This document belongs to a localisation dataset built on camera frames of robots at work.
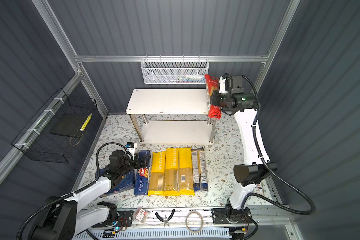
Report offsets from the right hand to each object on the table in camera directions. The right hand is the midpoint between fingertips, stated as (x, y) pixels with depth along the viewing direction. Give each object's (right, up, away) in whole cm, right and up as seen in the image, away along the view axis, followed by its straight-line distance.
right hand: (214, 97), depth 74 cm
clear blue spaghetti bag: (-6, -44, +11) cm, 46 cm away
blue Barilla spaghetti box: (-38, -45, +9) cm, 60 cm away
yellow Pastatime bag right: (-14, -45, +10) cm, 49 cm away
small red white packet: (-37, -58, 0) cm, 69 cm away
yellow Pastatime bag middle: (-22, -47, +8) cm, 52 cm away
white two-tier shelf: (-37, -1, +6) cm, 38 cm away
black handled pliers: (-24, -61, 0) cm, 65 cm away
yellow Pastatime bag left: (-30, -48, +9) cm, 57 cm away
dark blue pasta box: (-46, -44, +6) cm, 64 cm away
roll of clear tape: (-11, -64, -3) cm, 65 cm away
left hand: (-39, -31, +14) cm, 52 cm away
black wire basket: (-79, -15, 0) cm, 80 cm away
